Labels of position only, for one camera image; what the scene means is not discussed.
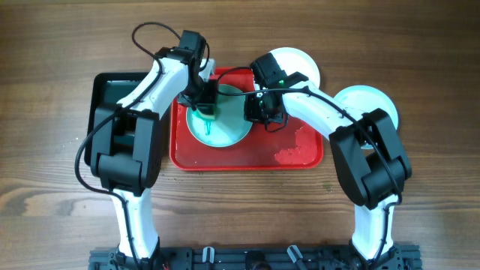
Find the green scrubbing sponge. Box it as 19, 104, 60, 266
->
195, 106, 216, 121

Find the light blue plate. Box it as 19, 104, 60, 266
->
186, 95, 253, 148

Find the white plate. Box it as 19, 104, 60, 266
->
334, 85, 399, 131
270, 47, 321, 88

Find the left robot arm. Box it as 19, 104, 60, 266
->
77, 31, 217, 269

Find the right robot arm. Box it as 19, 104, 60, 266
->
246, 51, 412, 269

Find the red plastic tray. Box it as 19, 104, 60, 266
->
169, 67, 325, 172

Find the black rectangular tray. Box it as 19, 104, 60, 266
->
87, 72, 165, 170

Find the right black cable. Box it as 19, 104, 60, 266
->
216, 66, 403, 263

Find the black cable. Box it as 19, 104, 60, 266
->
216, 66, 403, 263
73, 21, 183, 270

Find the left black cable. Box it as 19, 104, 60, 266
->
73, 21, 183, 270

